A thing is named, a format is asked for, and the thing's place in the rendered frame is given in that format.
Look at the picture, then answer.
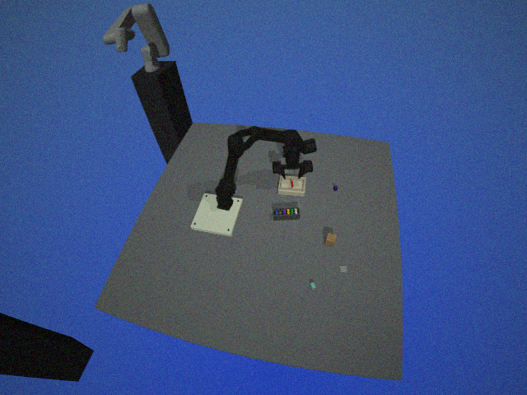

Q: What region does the beige open tray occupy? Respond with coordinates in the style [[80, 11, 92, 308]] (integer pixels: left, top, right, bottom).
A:
[[278, 175, 306, 197]]

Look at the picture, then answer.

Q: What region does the tan cube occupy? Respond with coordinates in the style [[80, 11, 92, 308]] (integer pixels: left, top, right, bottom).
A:
[[325, 233, 336, 246]]

